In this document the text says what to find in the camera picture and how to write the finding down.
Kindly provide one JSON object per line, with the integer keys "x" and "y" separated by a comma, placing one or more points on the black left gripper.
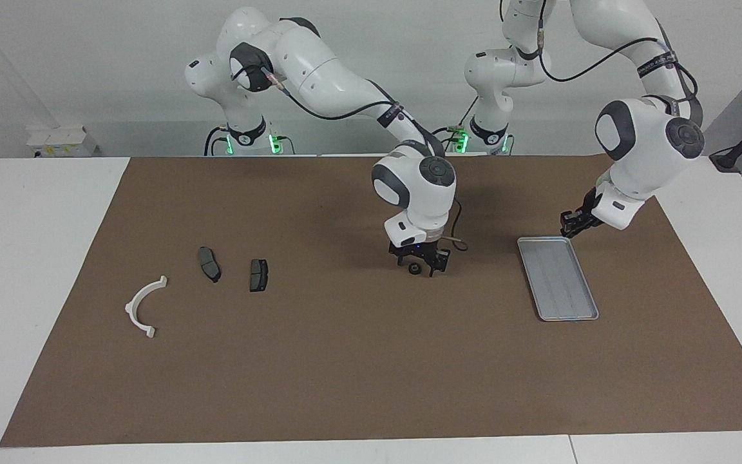
{"x": 590, "y": 209}

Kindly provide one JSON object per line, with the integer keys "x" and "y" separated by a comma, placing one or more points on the brown table mat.
{"x": 371, "y": 361}

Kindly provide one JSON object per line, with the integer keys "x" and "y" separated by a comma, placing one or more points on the white power strip box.
{"x": 55, "y": 138}

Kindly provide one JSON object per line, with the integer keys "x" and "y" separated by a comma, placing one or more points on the rectangular dark brake pad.
{"x": 258, "y": 276}

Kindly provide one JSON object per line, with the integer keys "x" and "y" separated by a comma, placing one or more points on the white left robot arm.
{"x": 648, "y": 148}

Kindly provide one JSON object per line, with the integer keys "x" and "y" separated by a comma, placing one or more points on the white semicircular bracket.
{"x": 131, "y": 309}

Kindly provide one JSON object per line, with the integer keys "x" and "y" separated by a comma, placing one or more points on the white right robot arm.
{"x": 319, "y": 71}

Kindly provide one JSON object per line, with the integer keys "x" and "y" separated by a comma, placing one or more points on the curved dark brake pad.
{"x": 209, "y": 264}

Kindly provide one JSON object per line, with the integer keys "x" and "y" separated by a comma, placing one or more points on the large black bearing gear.
{"x": 415, "y": 269}

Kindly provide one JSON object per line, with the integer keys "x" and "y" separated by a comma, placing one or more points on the silver metal tray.
{"x": 567, "y": 299}

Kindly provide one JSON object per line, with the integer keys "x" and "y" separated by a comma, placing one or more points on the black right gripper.
{"x": 419, "y": 248}

